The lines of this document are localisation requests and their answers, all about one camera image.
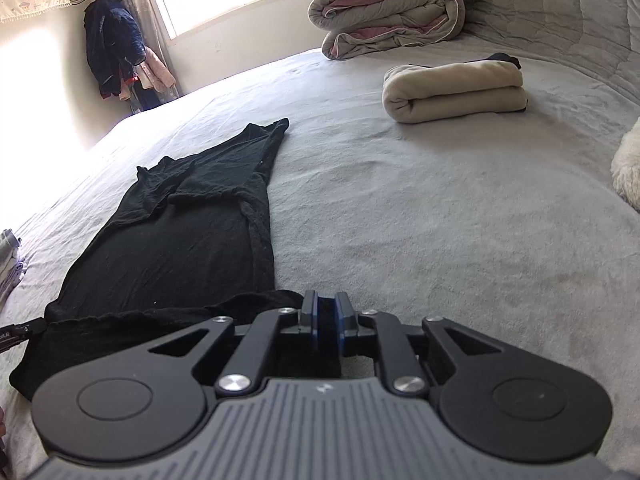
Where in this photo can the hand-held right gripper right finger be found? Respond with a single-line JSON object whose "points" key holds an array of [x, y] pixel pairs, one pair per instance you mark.
{"points": [[341, 322]]}

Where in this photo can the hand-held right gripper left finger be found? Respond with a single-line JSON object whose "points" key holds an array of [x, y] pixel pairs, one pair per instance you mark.
{"points": [[312, 322]]}

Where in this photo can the black t-shirt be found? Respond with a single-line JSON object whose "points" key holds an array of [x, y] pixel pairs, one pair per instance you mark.
{"points": [[175, 245]]}

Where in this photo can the stack of folded clothes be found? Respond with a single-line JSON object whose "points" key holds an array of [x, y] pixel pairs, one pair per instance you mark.
{"points": [[9, 265]]}

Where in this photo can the grey bed sheet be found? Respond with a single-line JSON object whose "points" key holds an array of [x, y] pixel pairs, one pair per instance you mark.
{"points": [[400, 210]]}

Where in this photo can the folded cream garment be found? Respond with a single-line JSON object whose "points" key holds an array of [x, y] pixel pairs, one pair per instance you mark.
{"points": [[450, 92]]}

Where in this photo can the hanging pink garment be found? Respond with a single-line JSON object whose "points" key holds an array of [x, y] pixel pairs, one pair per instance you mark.
{"points": [[155, 72]]}

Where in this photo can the dark folded cloth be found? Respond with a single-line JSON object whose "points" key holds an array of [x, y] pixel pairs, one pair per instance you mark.
{"points": [[507, 60]]}

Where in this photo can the folded grey pink quilt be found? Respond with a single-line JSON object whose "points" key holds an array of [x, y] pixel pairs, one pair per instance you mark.
{"points": [[390, 10]]}

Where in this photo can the white plush toy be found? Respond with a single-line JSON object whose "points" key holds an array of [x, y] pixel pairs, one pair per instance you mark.
{"points": [[629, 170]]}

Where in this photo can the grey quilted headboard cover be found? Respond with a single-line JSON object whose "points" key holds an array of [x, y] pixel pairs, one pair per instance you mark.
{"points": [[560, 20]]}

